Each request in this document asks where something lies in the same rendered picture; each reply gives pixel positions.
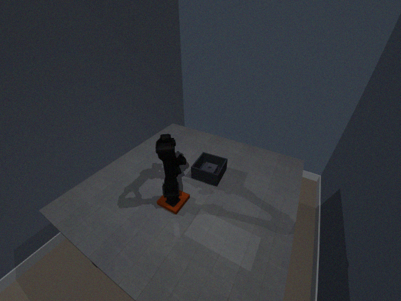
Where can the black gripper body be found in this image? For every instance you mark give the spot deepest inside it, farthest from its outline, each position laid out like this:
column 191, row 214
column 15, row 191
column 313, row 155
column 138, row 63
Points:
column 176, row 170

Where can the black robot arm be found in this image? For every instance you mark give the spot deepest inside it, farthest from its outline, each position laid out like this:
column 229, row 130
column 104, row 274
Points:
column 165, row 149

